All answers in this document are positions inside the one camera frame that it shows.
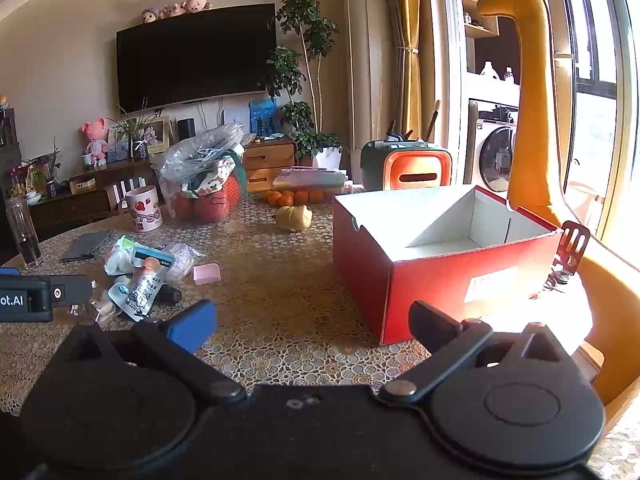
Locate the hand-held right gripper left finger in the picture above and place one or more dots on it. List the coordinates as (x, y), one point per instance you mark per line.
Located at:
(192, 326)

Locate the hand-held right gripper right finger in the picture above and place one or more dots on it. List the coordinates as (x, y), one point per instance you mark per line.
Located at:
(432, 327)

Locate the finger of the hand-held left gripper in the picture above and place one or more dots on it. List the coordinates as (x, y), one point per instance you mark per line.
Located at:
(9, 271)
(75, 290)

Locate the small dark bottle blue label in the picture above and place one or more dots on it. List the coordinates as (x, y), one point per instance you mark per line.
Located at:
(170, 296)

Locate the red cardboard box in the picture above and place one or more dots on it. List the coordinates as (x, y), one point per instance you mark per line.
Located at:
(425, 285)

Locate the pink block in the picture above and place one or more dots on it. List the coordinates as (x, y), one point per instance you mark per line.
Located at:
(206, 274)

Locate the printed spout pouch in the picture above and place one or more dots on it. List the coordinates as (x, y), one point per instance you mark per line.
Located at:
(137, 295)

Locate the white printed plastic packet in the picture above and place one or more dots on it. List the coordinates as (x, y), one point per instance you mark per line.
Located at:
(182, 257)

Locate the blue topped packet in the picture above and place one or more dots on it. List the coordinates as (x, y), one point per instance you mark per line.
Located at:
(150, 252)

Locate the yellow soft toy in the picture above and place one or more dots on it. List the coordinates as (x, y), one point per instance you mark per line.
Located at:
(293, 218)

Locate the patterned cloth desktop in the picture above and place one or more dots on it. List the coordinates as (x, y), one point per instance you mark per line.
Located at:
(280, 285)

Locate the clear glass tumbler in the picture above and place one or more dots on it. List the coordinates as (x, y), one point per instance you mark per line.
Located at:
(22, 232)

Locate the grey cloth pouch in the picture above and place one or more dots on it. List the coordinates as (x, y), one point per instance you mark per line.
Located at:
(87, 246)

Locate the white bowl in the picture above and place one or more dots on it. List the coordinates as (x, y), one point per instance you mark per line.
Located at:
(33, 198)

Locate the dark low cabinet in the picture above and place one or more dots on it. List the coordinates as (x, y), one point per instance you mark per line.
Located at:
(75, 207)

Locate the small potted plant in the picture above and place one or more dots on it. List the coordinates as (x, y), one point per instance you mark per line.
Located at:
(50, 185)

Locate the white mug red print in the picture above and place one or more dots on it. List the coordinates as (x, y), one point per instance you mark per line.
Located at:
(145, 210)

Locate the white slatted chair back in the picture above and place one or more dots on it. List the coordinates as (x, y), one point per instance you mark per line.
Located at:
(120, 192)

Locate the red round ball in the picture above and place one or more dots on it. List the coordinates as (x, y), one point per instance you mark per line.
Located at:
(211, 207)

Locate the red mesh pouch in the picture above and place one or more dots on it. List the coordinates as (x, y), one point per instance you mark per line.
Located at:
(234, 192)

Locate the pink doll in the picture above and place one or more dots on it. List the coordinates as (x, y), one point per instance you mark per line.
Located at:
(95, 142)

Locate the printed gift bag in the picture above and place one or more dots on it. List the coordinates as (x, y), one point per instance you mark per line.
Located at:
(212, 177)

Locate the orange green desk organiser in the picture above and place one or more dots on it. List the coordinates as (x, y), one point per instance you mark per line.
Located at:
(415, 170)

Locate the grass plant in vase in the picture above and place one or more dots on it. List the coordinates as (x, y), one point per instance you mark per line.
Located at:
(135, 130)

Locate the crumpled clear plastic bag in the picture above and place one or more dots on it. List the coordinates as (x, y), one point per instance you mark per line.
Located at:
(200, 152)

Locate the wooden drawer cabinet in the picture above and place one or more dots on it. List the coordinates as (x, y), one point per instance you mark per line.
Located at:
(267, 162)

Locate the white washing machine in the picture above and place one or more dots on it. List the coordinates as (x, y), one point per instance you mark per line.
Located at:
(492, 155)

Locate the clear plastic storage boxes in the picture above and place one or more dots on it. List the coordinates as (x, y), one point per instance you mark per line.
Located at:
(310, 179)

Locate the black speaker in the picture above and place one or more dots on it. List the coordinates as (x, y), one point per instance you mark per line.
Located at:
(186, 130)

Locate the white detergent bottle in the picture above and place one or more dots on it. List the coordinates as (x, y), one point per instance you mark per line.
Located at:
(490, 71)

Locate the white standing air conditioner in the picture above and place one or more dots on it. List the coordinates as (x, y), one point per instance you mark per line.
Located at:
(367, 70)

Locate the yellow curtain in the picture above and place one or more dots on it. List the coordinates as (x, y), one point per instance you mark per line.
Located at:
(410, 50)

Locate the grey plush toy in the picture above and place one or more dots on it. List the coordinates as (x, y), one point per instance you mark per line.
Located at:
(149, 16)

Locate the large window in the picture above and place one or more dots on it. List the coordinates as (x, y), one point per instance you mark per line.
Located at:
(600, 85)

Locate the small pink plush toy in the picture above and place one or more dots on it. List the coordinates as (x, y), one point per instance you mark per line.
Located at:
(172, 11)

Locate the large pink pig plush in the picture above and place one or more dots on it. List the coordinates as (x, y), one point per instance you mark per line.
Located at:
(196, 2)

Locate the tall potted tree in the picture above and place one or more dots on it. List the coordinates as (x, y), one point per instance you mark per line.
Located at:
(302, 25)

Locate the photo frame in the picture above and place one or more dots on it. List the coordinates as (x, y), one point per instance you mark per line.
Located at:
(157, 135)

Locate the black wall television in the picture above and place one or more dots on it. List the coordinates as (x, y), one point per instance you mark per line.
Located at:
(195, 57)

